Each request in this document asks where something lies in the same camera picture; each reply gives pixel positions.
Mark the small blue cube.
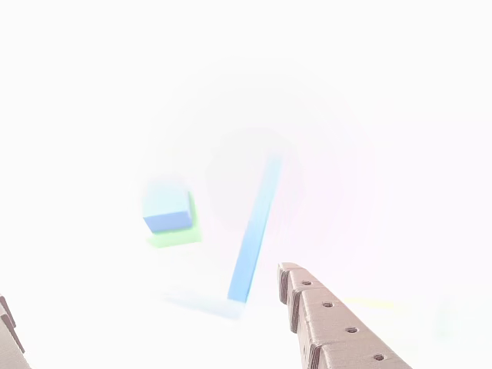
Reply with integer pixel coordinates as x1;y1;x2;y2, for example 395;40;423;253
141;183;194;234

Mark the green cube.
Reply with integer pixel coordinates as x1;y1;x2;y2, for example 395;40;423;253
145;191;203;249

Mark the blue tape square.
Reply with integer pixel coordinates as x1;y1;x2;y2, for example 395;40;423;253
161;153;284;320

